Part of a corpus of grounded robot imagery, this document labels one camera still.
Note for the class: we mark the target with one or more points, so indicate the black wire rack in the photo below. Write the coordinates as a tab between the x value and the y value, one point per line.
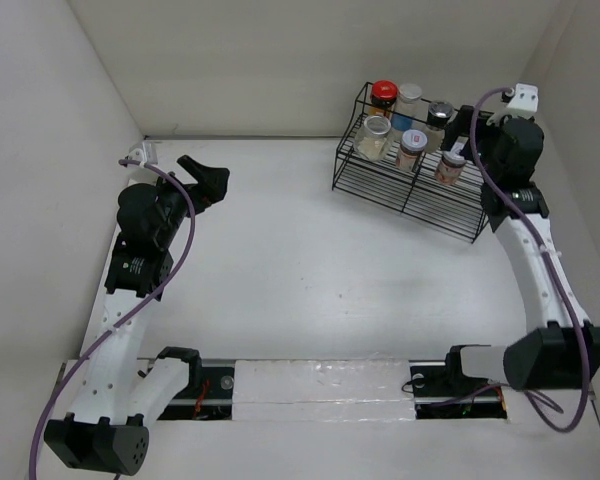
455	209

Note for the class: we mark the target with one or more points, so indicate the clear glass jar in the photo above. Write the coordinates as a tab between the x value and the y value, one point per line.
371	141

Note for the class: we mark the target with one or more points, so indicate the black cap grinder bottle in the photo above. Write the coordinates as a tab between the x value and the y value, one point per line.
439	114

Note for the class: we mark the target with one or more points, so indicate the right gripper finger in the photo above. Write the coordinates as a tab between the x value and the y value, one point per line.
459	126
484	128

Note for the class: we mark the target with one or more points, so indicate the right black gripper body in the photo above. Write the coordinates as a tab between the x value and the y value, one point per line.
486	148

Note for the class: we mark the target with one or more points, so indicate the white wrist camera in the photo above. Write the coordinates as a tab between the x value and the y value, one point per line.
143	152
520	101

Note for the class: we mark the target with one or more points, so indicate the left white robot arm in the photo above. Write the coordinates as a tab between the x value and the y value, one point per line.
98	418

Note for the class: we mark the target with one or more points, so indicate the blue label clear bottle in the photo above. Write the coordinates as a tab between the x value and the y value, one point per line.
405	108

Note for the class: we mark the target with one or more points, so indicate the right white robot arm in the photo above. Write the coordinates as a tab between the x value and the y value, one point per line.
560	338

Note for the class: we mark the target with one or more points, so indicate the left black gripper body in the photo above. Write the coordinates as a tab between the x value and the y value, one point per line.
173	198

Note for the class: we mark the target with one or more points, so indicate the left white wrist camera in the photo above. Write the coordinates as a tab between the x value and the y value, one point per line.
143	152

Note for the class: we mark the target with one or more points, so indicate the black mounting rail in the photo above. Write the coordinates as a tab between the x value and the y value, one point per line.
212	399

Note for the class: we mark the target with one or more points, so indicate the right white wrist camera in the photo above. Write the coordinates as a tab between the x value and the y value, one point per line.
520	101

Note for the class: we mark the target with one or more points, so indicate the red lid sauce jar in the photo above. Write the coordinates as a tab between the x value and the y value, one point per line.
382	98

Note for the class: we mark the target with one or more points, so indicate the white lid spice jar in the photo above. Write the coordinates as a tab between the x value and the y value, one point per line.
450	167
412	145

